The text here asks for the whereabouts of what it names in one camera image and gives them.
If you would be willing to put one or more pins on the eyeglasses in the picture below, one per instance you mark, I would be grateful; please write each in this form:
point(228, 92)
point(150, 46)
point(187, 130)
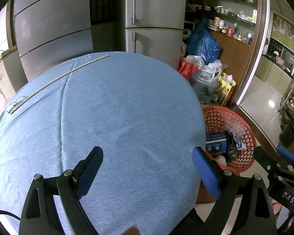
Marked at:
point(14, 103)

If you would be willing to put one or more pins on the red shopping bag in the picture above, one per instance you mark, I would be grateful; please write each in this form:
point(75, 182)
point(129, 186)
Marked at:
point(186, 69)

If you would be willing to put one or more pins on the black plastic bag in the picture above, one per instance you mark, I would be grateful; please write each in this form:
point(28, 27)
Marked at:
point(231, 149)

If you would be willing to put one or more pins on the wooden shelf cabinet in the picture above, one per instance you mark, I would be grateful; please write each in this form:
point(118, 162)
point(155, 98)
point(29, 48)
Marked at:
point(235, 51)

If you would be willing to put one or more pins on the torn blue box piece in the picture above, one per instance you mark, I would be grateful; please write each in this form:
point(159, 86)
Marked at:
point(240, 142)

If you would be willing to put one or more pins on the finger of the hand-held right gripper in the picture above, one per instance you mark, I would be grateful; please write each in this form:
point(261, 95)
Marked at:
point(286, 153)
point(267, 161)

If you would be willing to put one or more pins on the large blue plastic bag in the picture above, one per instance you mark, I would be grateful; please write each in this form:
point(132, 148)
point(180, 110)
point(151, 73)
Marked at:
point(203, 41)

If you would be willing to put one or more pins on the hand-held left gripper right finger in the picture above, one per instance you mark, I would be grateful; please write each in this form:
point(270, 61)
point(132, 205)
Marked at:
point(205, 173)

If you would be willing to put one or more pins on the grey refrigerator with grooves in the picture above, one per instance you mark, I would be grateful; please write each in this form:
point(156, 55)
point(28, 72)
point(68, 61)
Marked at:
point(51, 24)

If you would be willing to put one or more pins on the red plastic basket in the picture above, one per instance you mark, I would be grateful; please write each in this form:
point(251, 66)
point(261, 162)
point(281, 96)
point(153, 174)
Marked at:
point(247, 132)

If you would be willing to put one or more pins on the blue toothpaste box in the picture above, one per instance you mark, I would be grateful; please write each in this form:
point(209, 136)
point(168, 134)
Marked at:
point(215, 142)

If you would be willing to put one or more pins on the row of jars and bottles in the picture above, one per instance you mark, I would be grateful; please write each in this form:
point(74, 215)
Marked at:
point(225, 24)

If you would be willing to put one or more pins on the kitchen counter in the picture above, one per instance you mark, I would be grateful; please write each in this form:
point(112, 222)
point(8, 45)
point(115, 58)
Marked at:
point(272, 73)

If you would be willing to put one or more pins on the long white stick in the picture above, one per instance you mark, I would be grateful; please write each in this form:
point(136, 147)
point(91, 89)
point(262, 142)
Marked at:
point(88, 63)

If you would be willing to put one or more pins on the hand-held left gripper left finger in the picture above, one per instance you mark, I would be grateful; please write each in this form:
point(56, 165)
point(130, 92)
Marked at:
point(88, 171)

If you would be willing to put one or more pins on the yellow printed bag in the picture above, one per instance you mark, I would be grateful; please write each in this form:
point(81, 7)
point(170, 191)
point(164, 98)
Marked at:
point(225, 88)

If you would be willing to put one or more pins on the white chest freezer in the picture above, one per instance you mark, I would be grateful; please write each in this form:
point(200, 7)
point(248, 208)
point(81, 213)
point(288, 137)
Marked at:
point(0, 73)

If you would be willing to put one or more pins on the metal rack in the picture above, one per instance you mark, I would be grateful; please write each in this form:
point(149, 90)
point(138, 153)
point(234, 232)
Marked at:
point(292, 98)

